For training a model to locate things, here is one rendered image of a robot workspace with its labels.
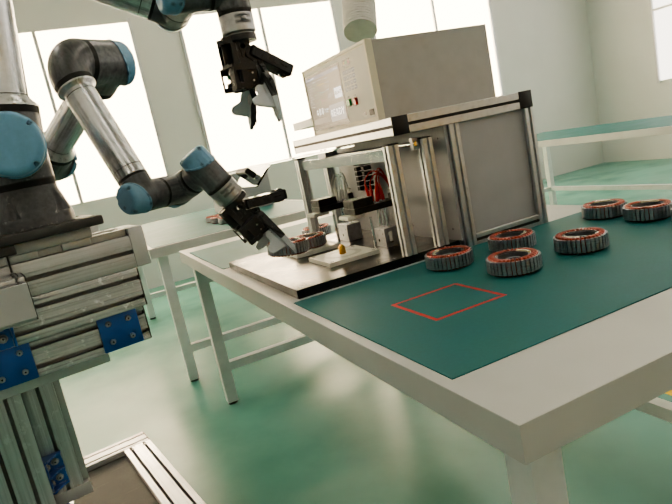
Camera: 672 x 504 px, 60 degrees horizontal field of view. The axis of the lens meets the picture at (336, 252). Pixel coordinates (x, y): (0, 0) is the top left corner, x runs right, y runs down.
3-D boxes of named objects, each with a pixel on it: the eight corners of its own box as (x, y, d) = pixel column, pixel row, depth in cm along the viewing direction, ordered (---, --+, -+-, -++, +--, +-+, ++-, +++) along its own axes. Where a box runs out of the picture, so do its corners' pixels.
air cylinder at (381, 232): (387, 247, 163) (383, 228, 162) (374, 245, 170) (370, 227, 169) (402, 243, 165) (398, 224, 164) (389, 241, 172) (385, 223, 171)
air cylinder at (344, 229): (349, 241, 185) (345, 224, 184) (339, 240, 192) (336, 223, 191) (363, 237, 187) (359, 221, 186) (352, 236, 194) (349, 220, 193)
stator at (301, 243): (276, 259, 148) (273, 245, 148) (262, 255, 159) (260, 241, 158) (316, 251, 153) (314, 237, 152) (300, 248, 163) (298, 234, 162)
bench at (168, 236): (185, 387, 305) (148, 249, 291) (144, 319, 473) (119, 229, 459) (367, 323, 347) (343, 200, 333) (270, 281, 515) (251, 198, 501)
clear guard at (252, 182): (256, 187, 165) (251, 166, 164) (234, 188, 187) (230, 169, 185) (357, 164, 177) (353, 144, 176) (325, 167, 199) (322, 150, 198)
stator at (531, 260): (511, 281, 115) (509, 263, 114) (476, 274, 125) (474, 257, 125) (554, 266, 119) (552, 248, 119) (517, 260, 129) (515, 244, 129)
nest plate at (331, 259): (330, 267, 152) (329, 263, 152) (309, 262, 166) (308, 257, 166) (379, 253, 158) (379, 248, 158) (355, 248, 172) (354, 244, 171)
